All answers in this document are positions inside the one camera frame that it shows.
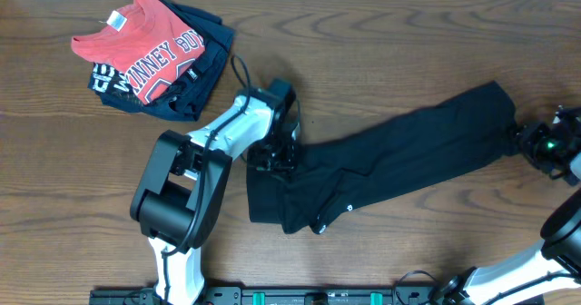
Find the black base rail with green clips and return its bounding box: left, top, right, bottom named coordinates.
left=88, top=286, right=433, bottom=305

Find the navy folded shirt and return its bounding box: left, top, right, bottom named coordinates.
left=92, top=0, right=234, bottom=122

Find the red folded t-shirt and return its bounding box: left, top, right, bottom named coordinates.
left=71, top=0, right=206, bottom=104

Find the black t-shirt with white logo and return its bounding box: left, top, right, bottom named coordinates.
left=246, top=82, right=517, bottom=234

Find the black shirt with white print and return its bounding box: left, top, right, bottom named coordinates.
left=88, top=63, right=133, bottom=96

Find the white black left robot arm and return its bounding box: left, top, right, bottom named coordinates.
left=130, top=79, right=300, bottom=304

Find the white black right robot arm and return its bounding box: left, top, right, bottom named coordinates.
left=429, top=107, right=580, bottom=305

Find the black cable at base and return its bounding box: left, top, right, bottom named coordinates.
left=392, top=270, right=440, bottom=305

